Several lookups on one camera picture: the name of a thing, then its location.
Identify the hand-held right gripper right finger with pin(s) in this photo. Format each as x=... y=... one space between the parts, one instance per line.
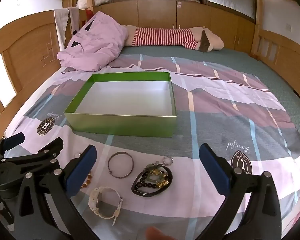
x=215 y=171

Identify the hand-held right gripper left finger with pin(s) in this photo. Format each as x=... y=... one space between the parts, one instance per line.
x=81 y=173

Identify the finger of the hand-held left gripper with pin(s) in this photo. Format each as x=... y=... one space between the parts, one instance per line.
x=13 y=139
x=47 y=152

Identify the white wrist watch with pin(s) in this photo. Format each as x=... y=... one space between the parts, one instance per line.
x=95 y=200

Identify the green cardboard box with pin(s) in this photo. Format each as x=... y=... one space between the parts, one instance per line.
x=120 y=126

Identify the person's right hand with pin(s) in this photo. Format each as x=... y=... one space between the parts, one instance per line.
x=157 y=233

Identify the silver metal bangle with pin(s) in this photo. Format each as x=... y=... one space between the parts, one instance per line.
x=132 y=166

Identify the green jade pendant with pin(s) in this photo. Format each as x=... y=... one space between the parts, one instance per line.
x=153 y=179

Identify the wooden bed headboard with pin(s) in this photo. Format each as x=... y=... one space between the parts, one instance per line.
x=27 y=55

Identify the pink quilt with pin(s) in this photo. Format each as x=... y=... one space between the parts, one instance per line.
x=100 y=42

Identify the grey hanging towel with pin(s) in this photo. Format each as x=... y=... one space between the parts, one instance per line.
x=61 y=20

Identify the striped long plush toy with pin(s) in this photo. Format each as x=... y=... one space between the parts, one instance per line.
x=165 y=36

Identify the wooden bed rail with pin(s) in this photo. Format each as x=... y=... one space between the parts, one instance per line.
x=277 y=50

